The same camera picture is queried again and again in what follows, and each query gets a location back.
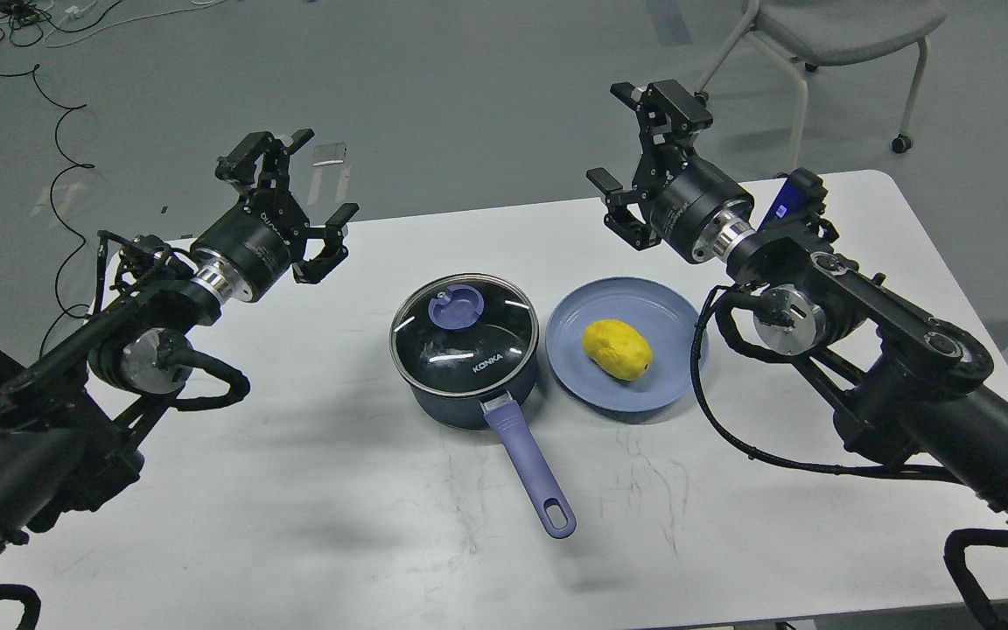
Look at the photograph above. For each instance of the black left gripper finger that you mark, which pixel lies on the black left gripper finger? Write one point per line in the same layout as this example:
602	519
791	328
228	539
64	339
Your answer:
333	253
262	163

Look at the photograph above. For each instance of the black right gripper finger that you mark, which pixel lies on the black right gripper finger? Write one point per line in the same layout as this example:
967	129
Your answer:
670	118
618	216

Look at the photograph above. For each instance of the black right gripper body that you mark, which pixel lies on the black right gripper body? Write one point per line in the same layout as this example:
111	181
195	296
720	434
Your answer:
682	212

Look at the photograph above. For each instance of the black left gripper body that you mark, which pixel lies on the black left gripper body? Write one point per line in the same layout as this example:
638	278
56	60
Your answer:
260	237

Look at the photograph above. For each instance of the yellow potato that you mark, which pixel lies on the yellow potato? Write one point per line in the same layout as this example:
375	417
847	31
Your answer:
618	349

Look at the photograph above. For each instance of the glass pot lid purple knob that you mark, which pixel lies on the glass pot lid purple knob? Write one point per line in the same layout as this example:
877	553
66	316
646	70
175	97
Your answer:
463	335

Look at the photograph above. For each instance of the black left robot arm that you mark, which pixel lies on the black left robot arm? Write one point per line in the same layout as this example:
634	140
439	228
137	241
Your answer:
71	425

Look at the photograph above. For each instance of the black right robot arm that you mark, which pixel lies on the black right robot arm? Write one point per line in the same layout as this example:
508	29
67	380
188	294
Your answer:
907	389

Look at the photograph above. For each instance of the blue round plate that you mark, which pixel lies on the blue round plate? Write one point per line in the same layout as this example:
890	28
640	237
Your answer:
665	319

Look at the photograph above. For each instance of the grey office chair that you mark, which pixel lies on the grey office chair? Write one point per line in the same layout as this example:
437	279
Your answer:
800	37

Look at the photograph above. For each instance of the dark blue saucepan purple handle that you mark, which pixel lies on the dark blue saucepan purple handle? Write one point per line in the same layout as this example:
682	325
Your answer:
500	411

